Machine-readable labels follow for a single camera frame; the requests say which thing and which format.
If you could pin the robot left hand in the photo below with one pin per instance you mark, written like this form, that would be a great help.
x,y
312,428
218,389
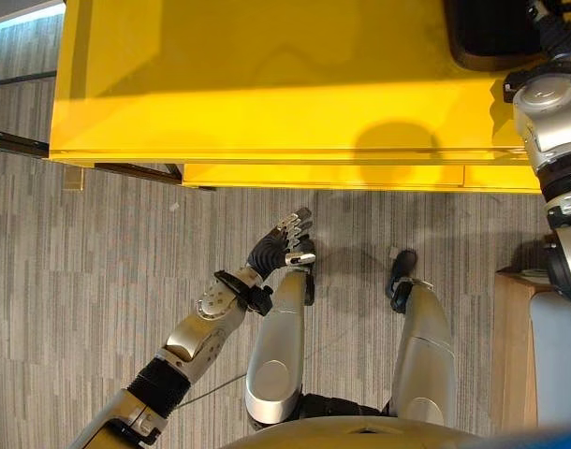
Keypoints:
x,y
267,252

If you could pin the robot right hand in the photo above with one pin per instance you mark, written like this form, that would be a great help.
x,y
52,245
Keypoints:
x,y
559,28

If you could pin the black sole-shaped part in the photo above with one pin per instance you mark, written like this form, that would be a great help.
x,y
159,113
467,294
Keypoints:
x,y
491,33

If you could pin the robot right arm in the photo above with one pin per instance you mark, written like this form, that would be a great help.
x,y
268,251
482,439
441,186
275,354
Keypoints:
x,y
547,121

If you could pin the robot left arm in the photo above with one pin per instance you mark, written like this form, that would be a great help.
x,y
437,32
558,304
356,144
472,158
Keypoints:
x,y
196,337

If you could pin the yellow metal shelf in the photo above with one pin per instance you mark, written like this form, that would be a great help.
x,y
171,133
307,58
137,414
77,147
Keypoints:
x,y
267,93

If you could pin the white plastic box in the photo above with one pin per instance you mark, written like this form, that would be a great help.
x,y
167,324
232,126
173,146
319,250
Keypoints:
x,y
559,360

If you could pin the robot left dark foot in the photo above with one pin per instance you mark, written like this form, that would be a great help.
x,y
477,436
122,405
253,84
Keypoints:
x,y
309,285

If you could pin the robot dark foot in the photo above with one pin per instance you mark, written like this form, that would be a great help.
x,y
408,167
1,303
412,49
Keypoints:
x,y
309,285
402,271

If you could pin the robot left silver leg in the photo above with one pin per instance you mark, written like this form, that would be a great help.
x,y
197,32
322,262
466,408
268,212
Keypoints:
x,y
278,346

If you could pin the robot silver leg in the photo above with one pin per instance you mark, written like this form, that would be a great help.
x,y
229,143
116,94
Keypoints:
x,y
278,346
426,355

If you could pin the robot right dark foot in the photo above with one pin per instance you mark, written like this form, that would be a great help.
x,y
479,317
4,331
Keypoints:
x,y
402,271

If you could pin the robot right silver leg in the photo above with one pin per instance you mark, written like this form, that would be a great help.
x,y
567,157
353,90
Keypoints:
x,y
426,355

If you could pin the robot silver torso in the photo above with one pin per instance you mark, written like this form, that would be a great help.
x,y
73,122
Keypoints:
x,y
351,432

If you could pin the paper label on floor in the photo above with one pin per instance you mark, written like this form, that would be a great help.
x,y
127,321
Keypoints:
x,y
73,179

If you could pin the wooden stand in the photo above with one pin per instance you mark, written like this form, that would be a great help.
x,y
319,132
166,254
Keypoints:
x,y
512,351

